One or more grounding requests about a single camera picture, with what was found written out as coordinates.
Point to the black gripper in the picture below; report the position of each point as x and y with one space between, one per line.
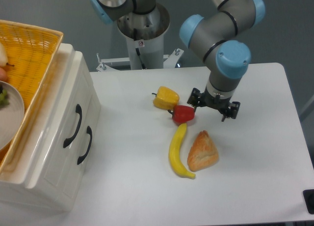
227 109

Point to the black top drawer handle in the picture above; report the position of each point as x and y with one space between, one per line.
75 127

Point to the black drawer handle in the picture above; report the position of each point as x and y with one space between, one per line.
75 127
87 142

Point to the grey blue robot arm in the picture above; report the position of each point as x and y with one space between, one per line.
211 40

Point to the white drawer cabinet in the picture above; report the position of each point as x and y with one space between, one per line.
46 137

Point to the red bell pepper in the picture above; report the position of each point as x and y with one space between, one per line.
182 114

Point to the yellow bell pepper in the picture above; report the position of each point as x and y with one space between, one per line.
165 98

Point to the triangular pastry bread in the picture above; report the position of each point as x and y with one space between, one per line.
203 152

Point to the yellow banana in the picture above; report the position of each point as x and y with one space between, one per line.
174 153

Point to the black object at edge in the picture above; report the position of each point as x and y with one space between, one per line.
309 200

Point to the yellow woven basket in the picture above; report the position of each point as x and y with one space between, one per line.
32 50

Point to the white plate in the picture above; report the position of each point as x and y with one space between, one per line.
11 116

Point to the green grapes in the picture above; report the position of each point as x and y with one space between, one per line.
3 98

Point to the pink peach fruit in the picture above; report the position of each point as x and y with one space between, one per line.
3 75

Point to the pale pear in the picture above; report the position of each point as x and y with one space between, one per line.
3 57

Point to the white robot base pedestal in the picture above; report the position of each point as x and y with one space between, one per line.
144 35

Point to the black bottom drawer handle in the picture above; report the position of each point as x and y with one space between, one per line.
87 142

